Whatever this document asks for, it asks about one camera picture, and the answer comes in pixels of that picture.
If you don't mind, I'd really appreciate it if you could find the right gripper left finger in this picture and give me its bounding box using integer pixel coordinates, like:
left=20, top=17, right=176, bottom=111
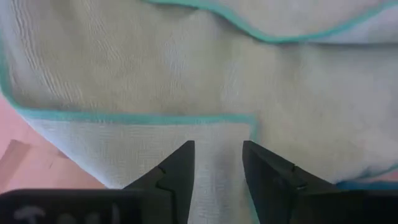
left=0, top=140, right=196, bottom=224

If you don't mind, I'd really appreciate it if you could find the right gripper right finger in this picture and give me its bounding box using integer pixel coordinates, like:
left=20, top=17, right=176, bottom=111
left=241, top=140, right=398, bottom=224

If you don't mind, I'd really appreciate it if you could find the pale green teal-edged towel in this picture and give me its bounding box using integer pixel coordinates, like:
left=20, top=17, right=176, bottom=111
left=0, top=0, right=398, bottom=224

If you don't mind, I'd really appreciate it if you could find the teal plastic bin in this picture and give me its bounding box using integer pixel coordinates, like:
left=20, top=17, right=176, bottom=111
left=336, top=180, right=398, bottom=192

